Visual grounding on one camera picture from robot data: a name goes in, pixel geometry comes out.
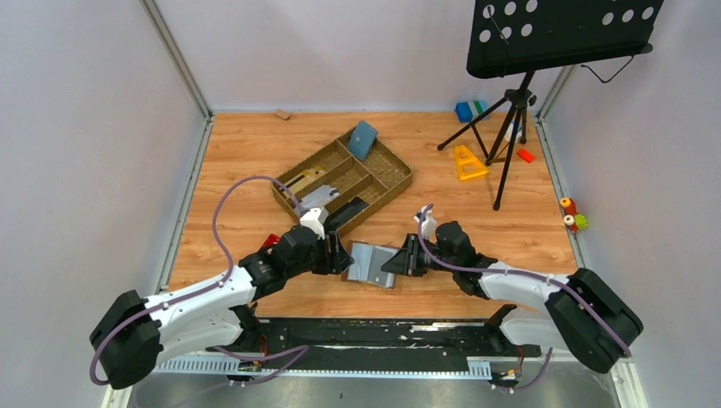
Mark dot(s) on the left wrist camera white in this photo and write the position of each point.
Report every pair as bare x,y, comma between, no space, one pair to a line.
314,219

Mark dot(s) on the small red block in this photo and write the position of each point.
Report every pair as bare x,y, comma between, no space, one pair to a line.
526,156

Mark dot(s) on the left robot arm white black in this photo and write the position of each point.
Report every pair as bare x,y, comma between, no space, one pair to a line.
138,333

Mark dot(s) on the blue green white blocks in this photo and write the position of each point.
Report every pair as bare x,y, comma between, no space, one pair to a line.
467,111

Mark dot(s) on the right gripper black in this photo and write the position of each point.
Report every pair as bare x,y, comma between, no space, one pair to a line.
410,255

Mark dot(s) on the gold credit card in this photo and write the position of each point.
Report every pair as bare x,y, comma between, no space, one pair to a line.
298,180

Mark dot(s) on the small cardboard piece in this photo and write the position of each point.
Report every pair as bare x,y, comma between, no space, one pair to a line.
282,114

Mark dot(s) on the woven divided basket tray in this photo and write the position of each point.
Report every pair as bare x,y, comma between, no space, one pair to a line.
378,179

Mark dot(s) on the orange green toy pieces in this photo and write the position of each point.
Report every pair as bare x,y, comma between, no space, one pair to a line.
573,219

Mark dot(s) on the red plastic block tray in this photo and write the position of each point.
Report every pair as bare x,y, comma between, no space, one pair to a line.
271,240

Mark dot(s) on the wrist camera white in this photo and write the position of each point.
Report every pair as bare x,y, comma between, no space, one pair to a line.
425,222
314,219

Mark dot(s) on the black music stand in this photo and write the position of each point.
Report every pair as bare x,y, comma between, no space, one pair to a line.
523,37

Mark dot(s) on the silver grey card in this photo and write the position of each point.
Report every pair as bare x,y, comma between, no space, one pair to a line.
320,196

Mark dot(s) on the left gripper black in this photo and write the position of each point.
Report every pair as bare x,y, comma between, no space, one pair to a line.
331,252

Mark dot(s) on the blue leather card holder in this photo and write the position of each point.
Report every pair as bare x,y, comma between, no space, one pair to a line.
361,140

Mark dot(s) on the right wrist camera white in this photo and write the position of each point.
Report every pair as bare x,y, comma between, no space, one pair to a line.
425,222

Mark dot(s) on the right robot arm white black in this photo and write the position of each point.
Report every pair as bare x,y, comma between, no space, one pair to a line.
579,313

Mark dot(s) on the yellow triangular toy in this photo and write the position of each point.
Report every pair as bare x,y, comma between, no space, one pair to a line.
468,165

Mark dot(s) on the black card in basket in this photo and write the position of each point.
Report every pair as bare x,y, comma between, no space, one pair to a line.
345,213

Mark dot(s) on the brown leather card holder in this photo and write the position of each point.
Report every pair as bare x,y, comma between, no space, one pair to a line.
368,260

